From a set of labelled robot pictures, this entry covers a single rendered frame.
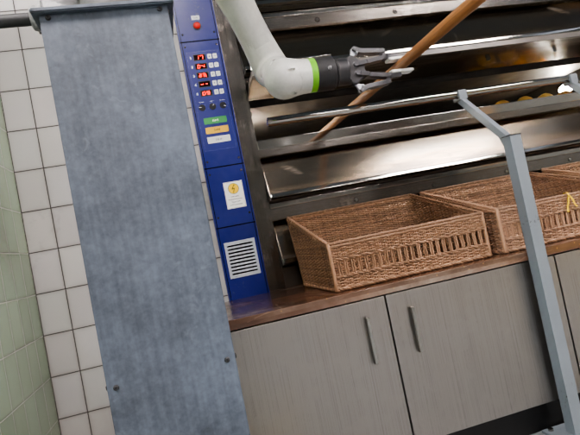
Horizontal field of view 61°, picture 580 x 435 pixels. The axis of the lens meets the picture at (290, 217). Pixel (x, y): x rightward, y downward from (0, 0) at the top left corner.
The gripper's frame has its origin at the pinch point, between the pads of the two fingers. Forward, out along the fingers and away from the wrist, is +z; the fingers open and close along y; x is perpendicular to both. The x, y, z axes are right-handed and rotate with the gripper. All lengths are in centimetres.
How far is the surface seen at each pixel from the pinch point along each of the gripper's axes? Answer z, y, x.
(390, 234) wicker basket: -6, 47, -16
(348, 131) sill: 7, 3, -66
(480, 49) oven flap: 67, -20, -51
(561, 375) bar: 36, 100, -6
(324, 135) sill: -3, 3, -66
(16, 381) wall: -122, 68, -35
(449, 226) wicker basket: 15, 49, -17
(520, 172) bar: 37, 36, -6
